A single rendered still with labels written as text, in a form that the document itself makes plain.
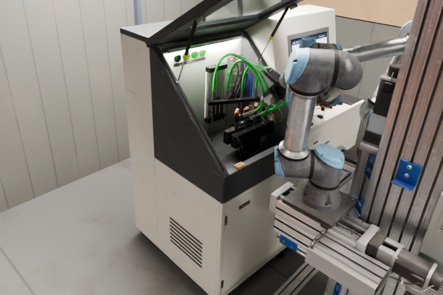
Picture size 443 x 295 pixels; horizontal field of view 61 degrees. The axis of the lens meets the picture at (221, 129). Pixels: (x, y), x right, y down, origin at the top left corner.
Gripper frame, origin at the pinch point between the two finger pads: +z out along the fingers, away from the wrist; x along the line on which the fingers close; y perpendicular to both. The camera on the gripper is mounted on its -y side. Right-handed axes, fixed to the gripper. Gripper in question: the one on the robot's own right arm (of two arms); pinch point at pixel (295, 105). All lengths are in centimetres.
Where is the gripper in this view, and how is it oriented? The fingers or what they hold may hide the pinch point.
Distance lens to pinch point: 199.7
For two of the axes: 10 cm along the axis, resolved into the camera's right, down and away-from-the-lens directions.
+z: -0.4, 8.9, 4.6
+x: 7.2, -2.9, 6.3
